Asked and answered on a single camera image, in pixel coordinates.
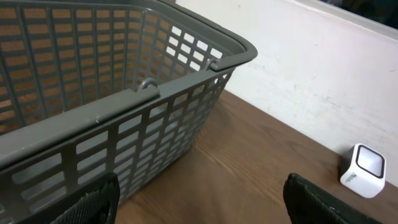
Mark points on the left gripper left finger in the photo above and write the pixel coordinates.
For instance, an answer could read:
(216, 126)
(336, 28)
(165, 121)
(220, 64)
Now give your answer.
(94, 203)

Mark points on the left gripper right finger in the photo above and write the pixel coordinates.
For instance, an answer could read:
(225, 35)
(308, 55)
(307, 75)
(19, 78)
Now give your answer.
(307, 203)

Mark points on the white barcode scanner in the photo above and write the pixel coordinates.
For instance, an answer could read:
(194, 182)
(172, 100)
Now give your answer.
(363, 170)

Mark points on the grey plastic shopping basket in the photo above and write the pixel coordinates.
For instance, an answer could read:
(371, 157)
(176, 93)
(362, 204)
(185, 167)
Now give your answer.
(91, 87)

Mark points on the white window sill ledge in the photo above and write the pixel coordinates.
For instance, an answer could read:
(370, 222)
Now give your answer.
(329, 74)

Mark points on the glass window pane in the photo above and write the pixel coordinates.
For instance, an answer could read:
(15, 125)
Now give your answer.
(381, 11)

